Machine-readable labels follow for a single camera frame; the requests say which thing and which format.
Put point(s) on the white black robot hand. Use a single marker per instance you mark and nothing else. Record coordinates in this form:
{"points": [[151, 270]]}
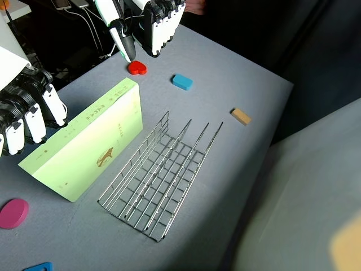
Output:
{"points": [[162, 31], [35, 124]]}

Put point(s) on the light green book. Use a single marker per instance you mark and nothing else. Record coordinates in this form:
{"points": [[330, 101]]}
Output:
{"points": [[84, 146]]}

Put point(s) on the person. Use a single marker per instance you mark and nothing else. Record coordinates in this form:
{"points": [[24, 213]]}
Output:
{"points": [[195, 5]]}

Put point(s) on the red heart block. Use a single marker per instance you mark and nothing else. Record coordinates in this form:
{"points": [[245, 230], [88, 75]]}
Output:
{"points": [[137, 68]]}

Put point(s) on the blue rounded rectangular block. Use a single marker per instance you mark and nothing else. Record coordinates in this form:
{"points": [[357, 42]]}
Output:
{"points": [[182, 81]]}

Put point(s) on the smartphone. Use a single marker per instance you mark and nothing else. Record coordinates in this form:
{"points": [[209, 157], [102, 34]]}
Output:
{"points": [[62, 4], [80, 2]]}

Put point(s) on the magenta round disc block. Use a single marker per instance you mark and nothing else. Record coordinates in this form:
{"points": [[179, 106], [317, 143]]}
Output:
{"points": [[12, 213]]}

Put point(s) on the tan rectangular wooden block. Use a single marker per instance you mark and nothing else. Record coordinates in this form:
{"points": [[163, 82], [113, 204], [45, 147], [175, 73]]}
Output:
{"points": [[241, 116]]}

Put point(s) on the orange object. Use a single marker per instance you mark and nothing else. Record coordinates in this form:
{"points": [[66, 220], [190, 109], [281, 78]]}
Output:
{"points": [[4, 3]]}

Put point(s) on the grey table cloth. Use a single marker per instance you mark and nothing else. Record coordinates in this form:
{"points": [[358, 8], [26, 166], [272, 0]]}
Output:
{"points": [[214, 158]]}

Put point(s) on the blue block with hole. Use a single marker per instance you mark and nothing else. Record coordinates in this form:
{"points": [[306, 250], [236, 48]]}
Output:
{"points": [[45, 266]]}

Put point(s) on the large grey blurred panel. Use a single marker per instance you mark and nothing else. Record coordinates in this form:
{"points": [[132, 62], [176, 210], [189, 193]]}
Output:
{"points": [[304, 175]]}

